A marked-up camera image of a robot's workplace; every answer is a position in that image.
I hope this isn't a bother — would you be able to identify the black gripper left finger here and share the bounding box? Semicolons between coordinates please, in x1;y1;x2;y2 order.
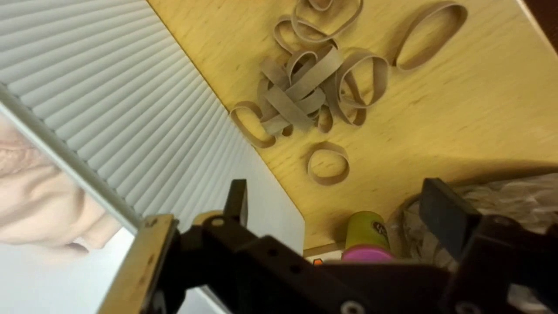
223;180;247;225

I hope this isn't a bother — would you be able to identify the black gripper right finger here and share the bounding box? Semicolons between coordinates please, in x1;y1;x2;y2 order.
418;178;481;260

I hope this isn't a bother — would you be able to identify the tan rubber bands pile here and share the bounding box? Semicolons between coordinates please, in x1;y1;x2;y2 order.
230;0;388;149

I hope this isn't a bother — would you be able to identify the small tan rubber band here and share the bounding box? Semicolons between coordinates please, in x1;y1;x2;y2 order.
305;142;350;185

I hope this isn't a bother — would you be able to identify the single tan rubber band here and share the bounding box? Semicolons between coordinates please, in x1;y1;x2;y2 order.
393;2;468;72

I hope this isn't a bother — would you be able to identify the yellow play-dough tub pink lid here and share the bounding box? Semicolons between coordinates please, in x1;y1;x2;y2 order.
341;211;392;262

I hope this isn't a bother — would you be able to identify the pink cloth in bin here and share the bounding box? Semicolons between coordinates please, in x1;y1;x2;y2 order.
0;117;120;250

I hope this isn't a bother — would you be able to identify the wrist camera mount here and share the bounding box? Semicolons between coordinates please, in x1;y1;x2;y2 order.
99;215;556;314

